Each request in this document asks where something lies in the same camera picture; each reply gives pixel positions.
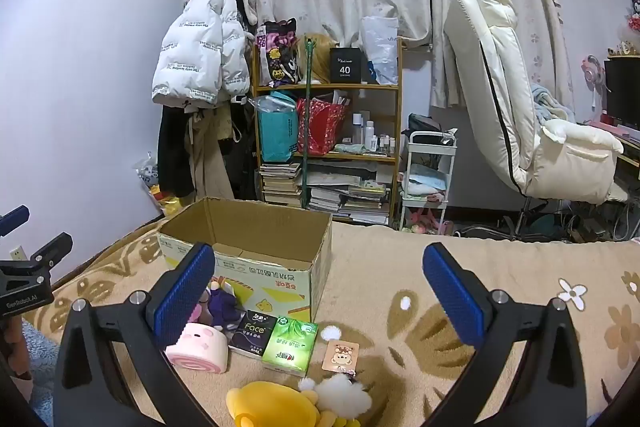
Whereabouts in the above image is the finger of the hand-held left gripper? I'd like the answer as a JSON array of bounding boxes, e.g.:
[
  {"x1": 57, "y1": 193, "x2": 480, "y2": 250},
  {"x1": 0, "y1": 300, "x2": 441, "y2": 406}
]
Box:
[
  {"x1": 0, "y1": 205, "x2": 31, "y2": 236},
  {"x1": 10, "y1": 232, "x2": 74, "y2": 274}
]

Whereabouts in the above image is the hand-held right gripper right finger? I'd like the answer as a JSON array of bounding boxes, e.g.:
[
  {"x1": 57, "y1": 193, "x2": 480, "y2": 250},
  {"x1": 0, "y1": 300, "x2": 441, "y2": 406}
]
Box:
[{"x1": 422, "y1": 243, "x2": 588, "y2": 427}]

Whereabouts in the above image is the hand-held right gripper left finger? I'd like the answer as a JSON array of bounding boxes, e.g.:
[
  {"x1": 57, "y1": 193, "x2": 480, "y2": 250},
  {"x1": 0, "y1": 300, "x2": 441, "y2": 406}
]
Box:
[{"x1": 52, "y1": 243, "x2": 217, "y2": 427}]

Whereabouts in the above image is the lavender-haired plush doll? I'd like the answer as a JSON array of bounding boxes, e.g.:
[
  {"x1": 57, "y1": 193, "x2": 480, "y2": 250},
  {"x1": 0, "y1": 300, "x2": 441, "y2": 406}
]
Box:
[{"x1": 196, "y1": 279, "x2": 248, "y2": 333}]

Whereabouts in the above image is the printed cardboard box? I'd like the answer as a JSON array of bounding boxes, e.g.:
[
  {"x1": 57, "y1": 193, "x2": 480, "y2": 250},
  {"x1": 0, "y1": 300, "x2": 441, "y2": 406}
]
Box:
[{"x1": 156, "y1": 197, "x2": 333, "y2": 323}]

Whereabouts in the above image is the green snack packet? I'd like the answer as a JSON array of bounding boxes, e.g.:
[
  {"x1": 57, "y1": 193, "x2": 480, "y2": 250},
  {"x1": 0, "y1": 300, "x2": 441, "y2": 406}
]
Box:
[{"x1": 261, "y1": 316, "x2": 319, "y2": 378}]

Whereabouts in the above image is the yellow plush toy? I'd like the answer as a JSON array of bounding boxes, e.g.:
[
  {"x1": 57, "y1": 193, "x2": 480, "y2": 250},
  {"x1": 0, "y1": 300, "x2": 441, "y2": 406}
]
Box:
[{"x1": 226, "y1": 382, "x2": 361, "y2": 427}]

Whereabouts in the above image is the person's left forearm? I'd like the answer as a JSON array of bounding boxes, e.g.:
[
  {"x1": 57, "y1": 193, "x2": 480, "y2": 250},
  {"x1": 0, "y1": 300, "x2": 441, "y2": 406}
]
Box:
[{"x1": 21, "y1": 321, "x2": 62, "y2": 427}]

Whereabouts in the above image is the person's left hand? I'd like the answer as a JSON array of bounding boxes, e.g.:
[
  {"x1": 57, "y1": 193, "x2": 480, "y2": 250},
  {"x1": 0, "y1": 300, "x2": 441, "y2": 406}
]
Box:
[{"x1": 1, "y1": 314, "x2": 32, "y2": 379}]

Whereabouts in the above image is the pink plush roll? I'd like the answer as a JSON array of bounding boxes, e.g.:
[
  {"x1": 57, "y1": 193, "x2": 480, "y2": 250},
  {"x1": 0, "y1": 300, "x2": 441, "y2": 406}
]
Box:
[{"x1": 165, "y1": 322, "x2": 230, "y2": 375}]

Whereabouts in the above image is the beige patterned rug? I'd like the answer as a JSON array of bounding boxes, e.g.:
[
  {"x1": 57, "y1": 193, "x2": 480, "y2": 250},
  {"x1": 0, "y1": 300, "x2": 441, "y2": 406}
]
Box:
[{"x1": 22, "y1": 219, "x2": 640, "y2": 427}]

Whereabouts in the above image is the black tissue pack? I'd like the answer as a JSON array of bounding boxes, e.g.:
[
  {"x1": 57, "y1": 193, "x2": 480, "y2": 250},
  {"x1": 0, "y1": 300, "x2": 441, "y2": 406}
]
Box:
[{"x1": 228, "y1": 309, "x2": 278, "y2": 360}]

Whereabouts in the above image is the pile of snack packets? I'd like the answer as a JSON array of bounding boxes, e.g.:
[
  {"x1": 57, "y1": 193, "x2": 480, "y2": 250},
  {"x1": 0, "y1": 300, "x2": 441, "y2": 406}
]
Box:
[{"x1": 135, "y1": 154, "x2": 186, "y2": 214}]

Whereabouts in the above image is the small bear picture card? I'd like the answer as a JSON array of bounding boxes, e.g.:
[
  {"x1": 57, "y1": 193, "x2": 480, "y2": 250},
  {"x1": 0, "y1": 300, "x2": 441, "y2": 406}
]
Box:
[{"x1": 321, "y1": 341, "x2": 360, "y2": 375}]

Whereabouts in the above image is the beige hanging bag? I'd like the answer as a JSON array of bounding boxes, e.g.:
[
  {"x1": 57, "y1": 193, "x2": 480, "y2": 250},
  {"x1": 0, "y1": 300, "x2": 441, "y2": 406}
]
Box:
[{"x1": 187, "y1": 107, "x2": 236, "y2": 202}]

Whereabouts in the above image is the stack of books and papers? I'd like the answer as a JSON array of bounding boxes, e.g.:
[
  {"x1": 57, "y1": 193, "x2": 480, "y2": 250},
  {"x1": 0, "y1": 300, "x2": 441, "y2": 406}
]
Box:
[{"x1": 305, "y1": 167, "x2": 391, "y2": 225}]

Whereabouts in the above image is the stack of old books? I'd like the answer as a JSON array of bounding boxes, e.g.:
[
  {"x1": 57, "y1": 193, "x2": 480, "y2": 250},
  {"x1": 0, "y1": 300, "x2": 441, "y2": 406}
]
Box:
[{"x1": 259, "y1": 163, "x2": 303, "y2": 208}]

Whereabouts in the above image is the dark hanging coat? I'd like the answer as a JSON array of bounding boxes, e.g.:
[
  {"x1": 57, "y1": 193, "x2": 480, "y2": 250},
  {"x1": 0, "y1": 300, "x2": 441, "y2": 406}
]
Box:
[{"x1": 157, "y1": 104, "x2": 198, "y2": 200}]

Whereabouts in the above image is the black tote bag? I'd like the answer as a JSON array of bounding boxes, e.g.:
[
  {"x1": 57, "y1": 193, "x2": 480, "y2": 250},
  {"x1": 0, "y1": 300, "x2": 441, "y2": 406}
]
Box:
[{"x1": 227, "y1": 99, "x2": 261, "y2": 200}]

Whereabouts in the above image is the white trolley cart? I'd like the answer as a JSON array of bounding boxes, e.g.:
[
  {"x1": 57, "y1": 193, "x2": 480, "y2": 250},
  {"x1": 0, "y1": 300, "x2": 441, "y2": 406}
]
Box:
[{"x1": 399, "y1": 130, "x2": 458, "y2": 233}]

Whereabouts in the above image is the white fluffy plush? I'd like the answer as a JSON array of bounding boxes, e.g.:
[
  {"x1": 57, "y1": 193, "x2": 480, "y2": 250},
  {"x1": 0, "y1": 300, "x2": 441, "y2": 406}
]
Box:
[{"x1": 299, "y1": 374, "x2": 373, "y2": 423}]

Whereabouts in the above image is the group of cosmetic bottles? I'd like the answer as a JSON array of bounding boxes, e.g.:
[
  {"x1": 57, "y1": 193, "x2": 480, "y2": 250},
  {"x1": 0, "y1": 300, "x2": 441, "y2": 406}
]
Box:
[{"x1": 350, "y1": 112, "x2": 398, "y2": 152}]

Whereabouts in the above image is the teal bag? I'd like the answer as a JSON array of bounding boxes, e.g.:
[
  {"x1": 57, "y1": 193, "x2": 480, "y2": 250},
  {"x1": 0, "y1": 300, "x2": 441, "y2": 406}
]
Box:
[{"x1": 257, "y1": 92, "x2": 300, "y2": 162}]

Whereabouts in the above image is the green pole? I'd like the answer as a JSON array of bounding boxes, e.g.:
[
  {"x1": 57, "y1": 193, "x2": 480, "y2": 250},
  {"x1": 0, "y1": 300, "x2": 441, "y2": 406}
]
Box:
[{"x1": 300, "y1": 36, "x2": 321, "y2": 208}]

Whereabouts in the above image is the red patterned bag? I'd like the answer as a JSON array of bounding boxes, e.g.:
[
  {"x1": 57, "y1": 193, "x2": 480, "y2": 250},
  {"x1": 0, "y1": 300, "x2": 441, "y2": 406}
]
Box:
[{"x1": 297, "y1": 97, "x2": 348, "y2": 156}]

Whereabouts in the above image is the light blue blanket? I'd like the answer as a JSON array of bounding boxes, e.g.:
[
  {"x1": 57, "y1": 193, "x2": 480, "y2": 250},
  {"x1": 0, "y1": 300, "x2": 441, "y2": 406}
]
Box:
[{"x1": 530, "y1": 82, "x2": 576, "y2": 122}]

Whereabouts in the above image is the cream padded chair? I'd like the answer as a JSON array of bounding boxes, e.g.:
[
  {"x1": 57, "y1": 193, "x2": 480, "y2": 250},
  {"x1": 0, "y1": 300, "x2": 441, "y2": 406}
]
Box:
[{"x1": 444, "y1": 0, "x2": 631, "y2": 208}]

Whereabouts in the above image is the desk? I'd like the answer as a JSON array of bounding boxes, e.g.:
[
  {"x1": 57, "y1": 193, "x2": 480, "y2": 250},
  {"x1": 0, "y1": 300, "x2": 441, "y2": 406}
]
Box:
[{"x1": 575, "y1": 122, "x2": 640, "y2": 188}]

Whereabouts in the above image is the wooden shelf unit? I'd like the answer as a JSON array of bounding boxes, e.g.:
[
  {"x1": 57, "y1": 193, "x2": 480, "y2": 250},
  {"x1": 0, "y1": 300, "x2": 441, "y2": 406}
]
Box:
[{"x1": 250, "y1": 44, "x2": 405, "y2": 228}]

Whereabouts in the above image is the white puffer jacket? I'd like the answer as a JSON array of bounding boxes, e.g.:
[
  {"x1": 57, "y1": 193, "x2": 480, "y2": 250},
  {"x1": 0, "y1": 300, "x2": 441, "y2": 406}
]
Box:
[{"x1": 151, "y1": 0, "x2": 256, "y2": 108}]

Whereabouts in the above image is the black box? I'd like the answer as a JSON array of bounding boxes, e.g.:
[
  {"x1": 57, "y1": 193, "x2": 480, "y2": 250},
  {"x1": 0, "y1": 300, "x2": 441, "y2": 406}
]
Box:
[{"x1": 329, "y1": 48, "x2": 362, "y2": 84}]

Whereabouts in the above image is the white plastic bag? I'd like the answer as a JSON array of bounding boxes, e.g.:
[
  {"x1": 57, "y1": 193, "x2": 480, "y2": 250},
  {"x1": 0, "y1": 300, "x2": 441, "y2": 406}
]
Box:
[{"x1": 361, "y1": 16, "x2": 400, "y2": 86}]

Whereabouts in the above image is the patterned cartoon bag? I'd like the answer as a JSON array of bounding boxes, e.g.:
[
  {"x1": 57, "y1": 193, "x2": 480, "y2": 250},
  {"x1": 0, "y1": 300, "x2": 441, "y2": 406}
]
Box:
[{"x1": 256, "y1": 19, "x2": 301, "y2": 88}]

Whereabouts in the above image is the pink desk fan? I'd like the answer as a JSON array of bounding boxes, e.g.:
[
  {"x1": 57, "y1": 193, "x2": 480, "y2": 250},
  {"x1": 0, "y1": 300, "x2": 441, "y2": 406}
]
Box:
[{"x1": 580, "y1": 54, "x2": 608, "y2": 112}]

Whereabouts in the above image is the black monitor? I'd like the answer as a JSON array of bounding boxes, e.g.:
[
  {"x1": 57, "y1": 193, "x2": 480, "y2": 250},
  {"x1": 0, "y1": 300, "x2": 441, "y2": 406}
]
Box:
[{"x1": 604, "y1": 55, "x2": 640, "y2": 130}]

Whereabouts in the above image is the blonde wig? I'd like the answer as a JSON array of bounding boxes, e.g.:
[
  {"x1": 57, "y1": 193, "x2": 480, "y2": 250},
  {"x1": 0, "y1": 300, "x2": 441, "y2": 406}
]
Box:
[{"x1": 297, "y1": 33, "x2": 341, "y2": 84}]

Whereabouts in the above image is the tangle of floor cables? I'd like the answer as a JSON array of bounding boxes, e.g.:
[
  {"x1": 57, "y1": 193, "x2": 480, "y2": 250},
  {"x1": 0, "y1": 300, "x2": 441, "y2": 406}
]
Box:
[{"x1": 547, "y1": 202, "x2": 640, "y2": 244}]

